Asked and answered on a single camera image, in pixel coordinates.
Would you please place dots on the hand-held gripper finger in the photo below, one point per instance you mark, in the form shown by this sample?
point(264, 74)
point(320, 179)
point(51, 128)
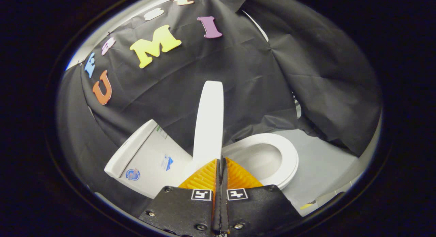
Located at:
point(224, 196)
point(217, 196)

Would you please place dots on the white toilet lid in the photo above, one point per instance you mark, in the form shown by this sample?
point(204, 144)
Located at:
point(208, 128)

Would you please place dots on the white toilet tank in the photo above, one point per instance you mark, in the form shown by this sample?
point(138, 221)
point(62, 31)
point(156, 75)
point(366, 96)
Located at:
point(150, 162)

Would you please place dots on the yellow floor tape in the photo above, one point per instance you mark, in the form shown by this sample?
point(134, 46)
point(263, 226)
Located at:
point(306, 206)

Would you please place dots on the black backdrop cloth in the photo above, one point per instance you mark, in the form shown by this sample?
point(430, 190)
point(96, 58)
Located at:
point(238, 76)

